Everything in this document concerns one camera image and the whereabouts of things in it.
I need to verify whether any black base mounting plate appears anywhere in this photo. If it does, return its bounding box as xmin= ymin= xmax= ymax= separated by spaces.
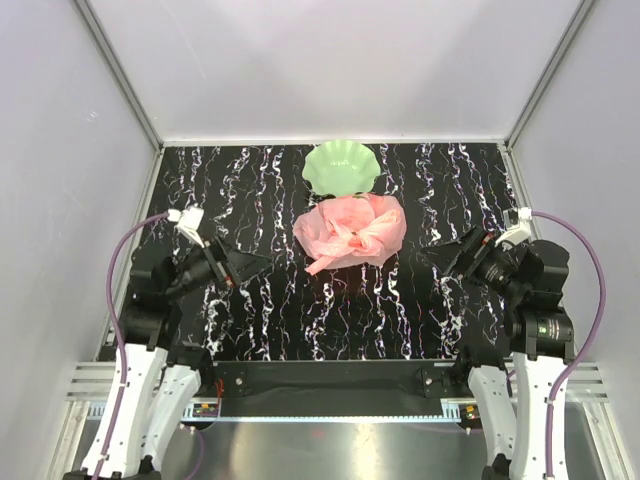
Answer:
xmin=201 ymin=360 xmax=471 ymax=398

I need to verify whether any green scalloped bowl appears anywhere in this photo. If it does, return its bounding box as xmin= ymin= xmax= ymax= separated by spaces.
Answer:
xmin=302 ymin=139 xmax=381 ymax=197

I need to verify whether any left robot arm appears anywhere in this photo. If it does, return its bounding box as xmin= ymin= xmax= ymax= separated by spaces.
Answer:
xmin=63 ymin=237 xmax=272 ymax=479

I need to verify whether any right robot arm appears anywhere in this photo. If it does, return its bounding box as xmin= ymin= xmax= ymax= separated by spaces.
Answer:
xmin=422 ymin=227 xmax=575 ymax=479

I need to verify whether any pink plastic bag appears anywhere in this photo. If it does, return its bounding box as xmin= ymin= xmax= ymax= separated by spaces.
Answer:
xmin=293 ymin=193 xmax=407 ymax=275

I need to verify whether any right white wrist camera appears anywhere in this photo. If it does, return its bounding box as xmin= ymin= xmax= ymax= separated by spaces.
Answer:
xmin=496 ymin=207 xmax=532 ymax=246

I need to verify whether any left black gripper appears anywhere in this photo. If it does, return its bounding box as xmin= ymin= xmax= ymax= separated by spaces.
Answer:
xmin=165 ymin=231 xmax=273 ymax=300

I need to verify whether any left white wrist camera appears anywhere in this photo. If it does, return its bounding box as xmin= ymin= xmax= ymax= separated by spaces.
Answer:
xmin=168 ymin=206 xmax=204 ymax=247

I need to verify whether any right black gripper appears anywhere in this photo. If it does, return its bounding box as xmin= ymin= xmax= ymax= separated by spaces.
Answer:
xmin=420 ymin=224 xmax=528 ymax=301

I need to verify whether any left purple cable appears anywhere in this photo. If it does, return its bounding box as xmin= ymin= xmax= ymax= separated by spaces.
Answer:
xmin=79 ymin=211 xmax=174 ymax=476

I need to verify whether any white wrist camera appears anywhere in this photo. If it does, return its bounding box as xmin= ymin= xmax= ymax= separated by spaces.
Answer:
xmin=168 ymin=206 xmax=204 ymax=247
xmin=496 ymin=207 xmax=532 ymax=246

